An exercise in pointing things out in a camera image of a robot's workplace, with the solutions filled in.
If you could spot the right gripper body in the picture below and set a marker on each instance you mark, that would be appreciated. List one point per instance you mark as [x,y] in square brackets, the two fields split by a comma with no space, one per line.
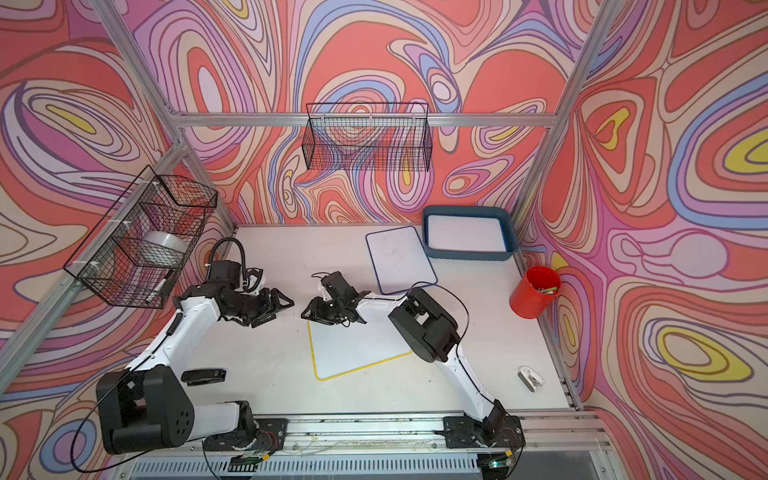
[339,306]

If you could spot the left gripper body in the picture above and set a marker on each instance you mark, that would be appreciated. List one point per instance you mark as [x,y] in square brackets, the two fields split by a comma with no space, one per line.
[252,308]

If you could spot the yellow framed whiteboard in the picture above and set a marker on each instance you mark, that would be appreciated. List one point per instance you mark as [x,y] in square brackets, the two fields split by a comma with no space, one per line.
[337,350]

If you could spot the blue whiteboard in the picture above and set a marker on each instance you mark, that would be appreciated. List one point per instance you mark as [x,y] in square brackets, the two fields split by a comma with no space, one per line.
[465,234]
[399,260]

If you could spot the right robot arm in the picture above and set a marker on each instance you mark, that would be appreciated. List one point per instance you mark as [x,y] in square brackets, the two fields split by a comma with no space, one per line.
[433,334]

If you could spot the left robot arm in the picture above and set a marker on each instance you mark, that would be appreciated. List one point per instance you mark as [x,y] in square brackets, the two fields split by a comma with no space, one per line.
[145,406]

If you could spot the teal plastic storage box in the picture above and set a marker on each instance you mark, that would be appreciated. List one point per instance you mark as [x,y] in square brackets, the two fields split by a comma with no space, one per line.
[501,214]

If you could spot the white whiteboard eraser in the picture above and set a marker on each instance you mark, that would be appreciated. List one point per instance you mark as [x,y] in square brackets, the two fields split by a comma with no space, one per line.
[531,379]

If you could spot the marker in left basket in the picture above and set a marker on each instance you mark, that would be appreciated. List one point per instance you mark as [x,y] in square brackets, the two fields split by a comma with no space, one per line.
[160,292]

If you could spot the silver tape roll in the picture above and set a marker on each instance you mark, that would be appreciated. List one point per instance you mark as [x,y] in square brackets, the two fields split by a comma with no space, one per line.
[167,241]

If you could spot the green circuit board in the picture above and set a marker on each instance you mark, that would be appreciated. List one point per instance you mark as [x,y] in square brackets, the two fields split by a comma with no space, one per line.
[245,464]

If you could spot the red plastic cup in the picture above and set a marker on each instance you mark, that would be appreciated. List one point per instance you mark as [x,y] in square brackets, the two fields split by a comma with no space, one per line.
[525,301]

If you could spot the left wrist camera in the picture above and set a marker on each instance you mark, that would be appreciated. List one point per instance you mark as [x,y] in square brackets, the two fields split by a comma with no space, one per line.
[234,275]

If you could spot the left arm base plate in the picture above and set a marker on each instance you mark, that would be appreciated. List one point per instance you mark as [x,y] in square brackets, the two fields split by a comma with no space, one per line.
[267,435]

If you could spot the left black wire basket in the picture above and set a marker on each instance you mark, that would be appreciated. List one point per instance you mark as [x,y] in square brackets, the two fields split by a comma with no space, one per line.
[141,245]

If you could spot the black wire basket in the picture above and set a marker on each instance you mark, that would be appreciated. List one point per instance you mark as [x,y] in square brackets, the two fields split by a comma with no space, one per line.
[141,245]
[368,136]

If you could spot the back black wire basket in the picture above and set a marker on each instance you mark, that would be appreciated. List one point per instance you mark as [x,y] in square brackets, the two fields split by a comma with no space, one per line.
[368,136]

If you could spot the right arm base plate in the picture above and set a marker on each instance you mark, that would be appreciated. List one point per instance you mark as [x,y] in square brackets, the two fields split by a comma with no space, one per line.
[463,432]

